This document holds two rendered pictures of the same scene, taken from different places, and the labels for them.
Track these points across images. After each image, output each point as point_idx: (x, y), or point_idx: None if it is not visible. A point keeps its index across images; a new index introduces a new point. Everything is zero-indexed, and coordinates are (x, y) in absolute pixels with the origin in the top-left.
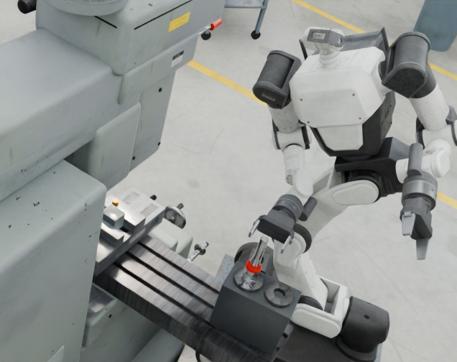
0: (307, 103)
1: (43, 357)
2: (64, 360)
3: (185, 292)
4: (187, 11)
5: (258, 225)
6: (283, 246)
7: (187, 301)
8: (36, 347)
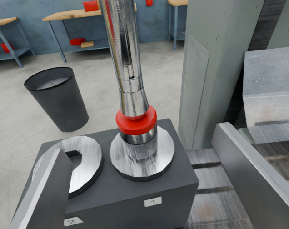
0: None
1: (204, 37)
2: (207, 74)
3: (227, 194)
4: None
5: (276, 227)
6: (52, 164)
7: (210, 177)
8: (205, 14)
